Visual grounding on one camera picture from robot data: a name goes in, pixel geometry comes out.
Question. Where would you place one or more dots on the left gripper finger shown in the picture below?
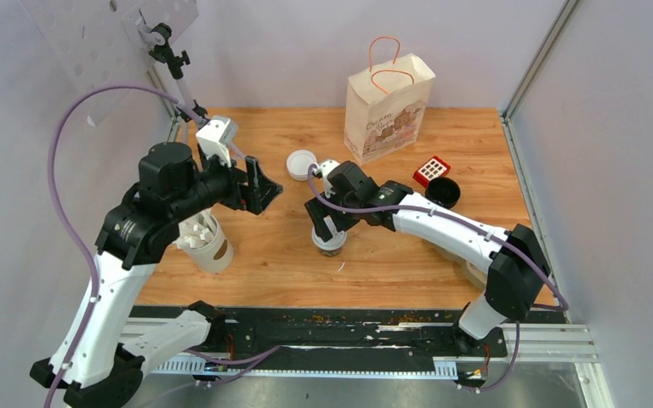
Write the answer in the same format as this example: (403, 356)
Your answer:
(257, 181)
(265, 199)

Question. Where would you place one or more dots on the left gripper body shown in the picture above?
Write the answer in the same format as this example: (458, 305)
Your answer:
(241, 195)

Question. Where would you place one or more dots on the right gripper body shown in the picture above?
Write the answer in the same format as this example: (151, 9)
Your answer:
(342, 220)

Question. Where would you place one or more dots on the white coffee lid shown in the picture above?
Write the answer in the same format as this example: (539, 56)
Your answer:
(340, 237)

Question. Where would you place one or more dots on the dark coffee cup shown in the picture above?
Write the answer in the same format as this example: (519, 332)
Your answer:
(330, 249)

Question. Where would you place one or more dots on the paper bag with orange handles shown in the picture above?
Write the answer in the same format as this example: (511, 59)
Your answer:
(385, 104)

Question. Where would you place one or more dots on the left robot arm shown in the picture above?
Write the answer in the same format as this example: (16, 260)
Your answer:
(94, 366)

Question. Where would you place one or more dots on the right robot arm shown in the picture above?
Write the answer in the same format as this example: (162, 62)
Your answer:
(512, 260)

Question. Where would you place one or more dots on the white lid stack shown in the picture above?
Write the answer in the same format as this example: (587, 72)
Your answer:
(298, 163)

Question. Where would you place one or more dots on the white cup with paper sleeves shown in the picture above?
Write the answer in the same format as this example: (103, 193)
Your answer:
(203, 239)

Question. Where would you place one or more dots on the grey tripod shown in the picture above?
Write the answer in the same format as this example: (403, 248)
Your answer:
(161, 51)

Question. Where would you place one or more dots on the red box with white grid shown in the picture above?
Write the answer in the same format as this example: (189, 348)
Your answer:
(433, 168)

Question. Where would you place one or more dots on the black cup stack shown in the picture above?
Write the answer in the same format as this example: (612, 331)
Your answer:
(443, 191)

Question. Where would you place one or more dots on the cardboard cup carrier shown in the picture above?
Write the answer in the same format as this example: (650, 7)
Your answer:
(475, 276)

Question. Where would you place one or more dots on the white perforated panel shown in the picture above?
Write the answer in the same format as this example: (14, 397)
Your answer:
(101, 43)

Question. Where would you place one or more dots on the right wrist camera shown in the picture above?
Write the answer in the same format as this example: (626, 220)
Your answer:
(322, 172)

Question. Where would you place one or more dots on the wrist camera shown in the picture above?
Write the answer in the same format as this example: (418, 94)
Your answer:
(215, 138)
(322, 172)

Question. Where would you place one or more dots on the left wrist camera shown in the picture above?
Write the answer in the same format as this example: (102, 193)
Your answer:
(215, 138)

